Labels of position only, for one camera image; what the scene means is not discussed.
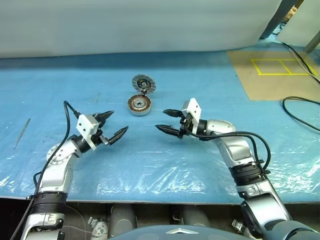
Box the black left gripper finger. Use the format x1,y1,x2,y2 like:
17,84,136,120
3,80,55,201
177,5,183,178
99,110,116,127
107,125,129,146

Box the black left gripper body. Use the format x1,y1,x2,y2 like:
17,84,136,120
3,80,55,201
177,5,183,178
91,113,112,147

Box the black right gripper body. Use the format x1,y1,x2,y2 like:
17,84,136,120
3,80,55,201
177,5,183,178
177,112,195,139

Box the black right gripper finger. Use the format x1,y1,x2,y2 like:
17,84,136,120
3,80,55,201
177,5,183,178
162,108,184,119
155,124,182,139

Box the silver motor base copper windings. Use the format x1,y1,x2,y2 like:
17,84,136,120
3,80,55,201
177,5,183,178
127,96,152,117

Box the silver round motor cover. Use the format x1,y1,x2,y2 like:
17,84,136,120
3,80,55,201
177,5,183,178
131,73,157,97

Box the blue plastic table sheet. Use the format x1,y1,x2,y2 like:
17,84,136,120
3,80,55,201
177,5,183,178
0,39,320,205

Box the brown cardboard sheet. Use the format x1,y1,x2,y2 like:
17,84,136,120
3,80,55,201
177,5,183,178
226,49,320,101

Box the dark grey rounded cylinder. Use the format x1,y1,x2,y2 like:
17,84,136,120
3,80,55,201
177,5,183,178
109,204,138,237
181,204,211,228

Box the white backdrop board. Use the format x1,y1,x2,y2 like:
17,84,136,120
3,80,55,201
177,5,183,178
0,0,298,60

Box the grey robot torso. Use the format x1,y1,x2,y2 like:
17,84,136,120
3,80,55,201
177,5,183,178
107,224,251,240

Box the white panel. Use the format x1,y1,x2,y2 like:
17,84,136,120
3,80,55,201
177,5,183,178
277,0,320,48

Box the tan lumpy object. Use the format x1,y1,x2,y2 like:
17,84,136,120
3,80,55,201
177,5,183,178
286,6,298,21

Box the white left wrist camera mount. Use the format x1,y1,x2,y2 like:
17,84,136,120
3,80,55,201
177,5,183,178
76,113,101,151

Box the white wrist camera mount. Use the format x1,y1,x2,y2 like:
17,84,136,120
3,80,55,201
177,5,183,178
181,97,202,137
76,113,101,151

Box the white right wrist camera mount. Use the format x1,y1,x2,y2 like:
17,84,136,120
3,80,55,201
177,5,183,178
181,97,202,137

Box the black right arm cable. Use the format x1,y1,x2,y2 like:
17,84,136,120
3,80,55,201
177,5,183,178
188,131,272,176

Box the looped black cable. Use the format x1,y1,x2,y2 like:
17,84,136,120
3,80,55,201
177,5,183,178
282,96,320,133

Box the long black cable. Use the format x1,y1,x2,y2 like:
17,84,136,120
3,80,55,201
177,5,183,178
282,42,320,83

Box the slanted grey metal post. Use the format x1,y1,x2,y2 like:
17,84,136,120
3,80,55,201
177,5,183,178
259,0,310,40

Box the short grey metal post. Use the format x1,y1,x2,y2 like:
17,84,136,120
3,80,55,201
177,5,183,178
303,32,320,53

